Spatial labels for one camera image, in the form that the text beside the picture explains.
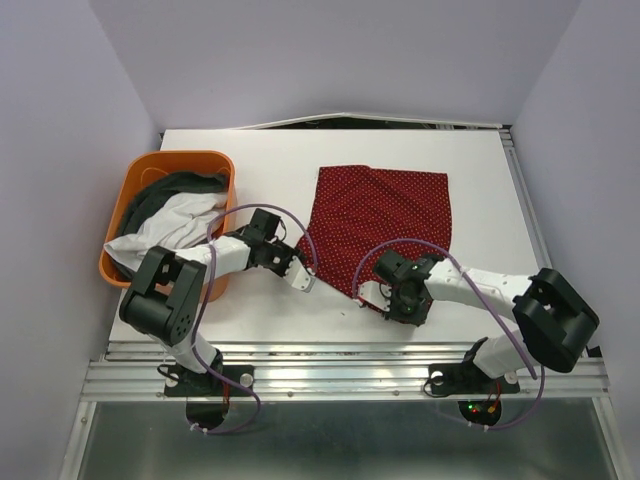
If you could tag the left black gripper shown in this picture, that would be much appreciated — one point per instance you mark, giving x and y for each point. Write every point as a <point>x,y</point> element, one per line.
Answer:
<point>290,252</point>

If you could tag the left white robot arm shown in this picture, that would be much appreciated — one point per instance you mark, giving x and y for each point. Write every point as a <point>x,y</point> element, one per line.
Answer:
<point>168,294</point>

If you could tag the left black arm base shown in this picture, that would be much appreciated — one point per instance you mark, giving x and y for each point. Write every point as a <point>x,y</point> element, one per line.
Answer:
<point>183,383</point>

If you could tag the aluminium mounting rail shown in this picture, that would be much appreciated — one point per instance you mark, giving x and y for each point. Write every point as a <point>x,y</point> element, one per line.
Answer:
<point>283,372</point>

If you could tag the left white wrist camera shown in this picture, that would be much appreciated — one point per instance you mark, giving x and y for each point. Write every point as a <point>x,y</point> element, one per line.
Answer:
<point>298,277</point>

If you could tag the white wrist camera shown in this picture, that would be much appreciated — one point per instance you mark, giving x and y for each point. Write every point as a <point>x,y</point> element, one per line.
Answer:
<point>298,277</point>
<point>374,295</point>

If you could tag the white skirt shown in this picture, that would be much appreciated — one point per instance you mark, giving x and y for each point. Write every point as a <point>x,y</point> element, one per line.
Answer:
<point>179,225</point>

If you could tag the orange plastic bin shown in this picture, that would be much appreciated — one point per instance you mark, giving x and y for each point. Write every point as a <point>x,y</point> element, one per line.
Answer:
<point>150,168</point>

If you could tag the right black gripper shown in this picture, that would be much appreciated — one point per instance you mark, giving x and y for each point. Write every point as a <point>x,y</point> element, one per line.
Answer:
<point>417,317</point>

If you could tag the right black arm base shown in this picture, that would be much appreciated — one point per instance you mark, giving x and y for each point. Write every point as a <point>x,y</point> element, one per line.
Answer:
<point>465,378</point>

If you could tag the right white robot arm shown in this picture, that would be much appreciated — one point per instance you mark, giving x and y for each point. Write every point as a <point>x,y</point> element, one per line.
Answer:
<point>553,322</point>

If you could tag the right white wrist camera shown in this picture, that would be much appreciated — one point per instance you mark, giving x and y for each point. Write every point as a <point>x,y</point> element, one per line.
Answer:
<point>374,295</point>

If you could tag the red polka dot skirt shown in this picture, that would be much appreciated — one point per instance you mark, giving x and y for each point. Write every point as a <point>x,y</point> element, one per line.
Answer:
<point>356,208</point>

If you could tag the dark grey dotted skirt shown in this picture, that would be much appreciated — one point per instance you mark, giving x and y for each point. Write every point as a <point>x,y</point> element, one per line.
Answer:
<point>148,201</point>

